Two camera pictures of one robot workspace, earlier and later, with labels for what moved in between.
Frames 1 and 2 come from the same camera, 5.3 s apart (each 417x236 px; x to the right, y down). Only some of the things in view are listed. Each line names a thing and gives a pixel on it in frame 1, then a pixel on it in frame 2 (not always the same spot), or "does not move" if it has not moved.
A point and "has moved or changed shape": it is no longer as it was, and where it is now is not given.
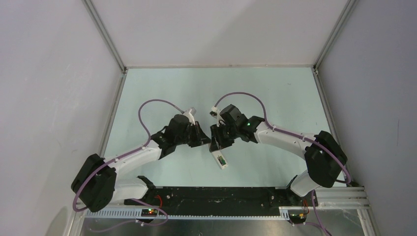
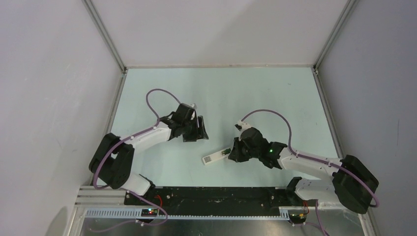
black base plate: (224, 200) does not move
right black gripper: (218, 142) to (235, 154)
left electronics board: (149, 212) does not move
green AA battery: (222, 161) to (227, 151)
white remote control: (216, 154) has moved or changed shape
